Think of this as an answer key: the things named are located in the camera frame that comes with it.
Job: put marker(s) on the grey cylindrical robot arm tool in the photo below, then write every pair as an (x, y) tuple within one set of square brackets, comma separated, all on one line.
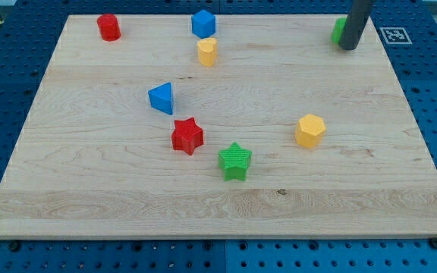
[(355, 24)]

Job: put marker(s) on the yellow hexagon block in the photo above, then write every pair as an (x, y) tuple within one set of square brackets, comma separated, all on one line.
[(310, 131)]

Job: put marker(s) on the green star block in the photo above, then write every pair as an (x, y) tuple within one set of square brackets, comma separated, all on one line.
[(234, 161)]

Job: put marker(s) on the red star block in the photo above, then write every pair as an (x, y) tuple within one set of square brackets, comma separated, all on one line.
[(187, 135)]

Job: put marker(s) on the wooden board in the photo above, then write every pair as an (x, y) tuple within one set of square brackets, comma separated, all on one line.
[(94, 160)]

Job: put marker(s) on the blue triangle block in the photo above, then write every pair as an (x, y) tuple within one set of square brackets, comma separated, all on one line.
[(161, 98)]

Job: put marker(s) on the yellow heart block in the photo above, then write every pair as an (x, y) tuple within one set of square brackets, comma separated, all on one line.
[(207, 50)]

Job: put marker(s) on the blue cube block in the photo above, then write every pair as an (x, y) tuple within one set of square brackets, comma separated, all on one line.
[(203, 24)]

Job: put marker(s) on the red cylinder block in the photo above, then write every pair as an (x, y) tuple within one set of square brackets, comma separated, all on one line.
[(108, 27)]

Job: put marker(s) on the white fiducial marker tag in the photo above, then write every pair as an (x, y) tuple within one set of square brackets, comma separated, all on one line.
[(395, 36)]

